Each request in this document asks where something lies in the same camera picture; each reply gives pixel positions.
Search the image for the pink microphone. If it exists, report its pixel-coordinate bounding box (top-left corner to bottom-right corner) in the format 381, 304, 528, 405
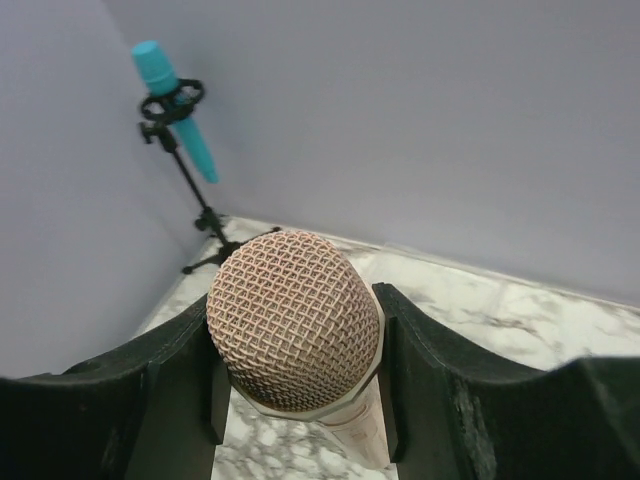
206, 231, 390, 470

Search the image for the black tripod mic stand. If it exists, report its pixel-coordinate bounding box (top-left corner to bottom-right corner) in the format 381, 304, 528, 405
137, 75, 281, 275

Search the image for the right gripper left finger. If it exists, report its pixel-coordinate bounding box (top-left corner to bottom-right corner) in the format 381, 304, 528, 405
1, 298, 230, 479

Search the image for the blue microphone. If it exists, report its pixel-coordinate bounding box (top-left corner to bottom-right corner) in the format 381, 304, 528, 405
131, 40, 219, 184

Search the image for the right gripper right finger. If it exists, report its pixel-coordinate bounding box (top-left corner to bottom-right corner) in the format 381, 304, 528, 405
373, 283, 639, 479

